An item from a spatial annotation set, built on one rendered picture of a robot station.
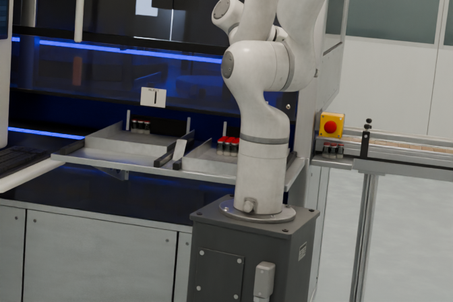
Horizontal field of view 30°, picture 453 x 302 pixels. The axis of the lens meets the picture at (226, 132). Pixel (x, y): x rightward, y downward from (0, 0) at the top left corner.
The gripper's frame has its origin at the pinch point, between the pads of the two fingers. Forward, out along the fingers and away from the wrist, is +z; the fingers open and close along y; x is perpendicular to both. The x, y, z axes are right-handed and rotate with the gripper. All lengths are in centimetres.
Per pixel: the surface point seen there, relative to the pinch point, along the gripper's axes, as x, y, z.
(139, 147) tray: 12, -56, -11
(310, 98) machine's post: 20.4, -15.7, 28.0
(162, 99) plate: 37, -52, 0
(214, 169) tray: -8.4, -38.0, -1.5
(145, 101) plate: 39, -56, -3
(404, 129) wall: 313, -115, 379
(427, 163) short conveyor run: 3, -5, 67
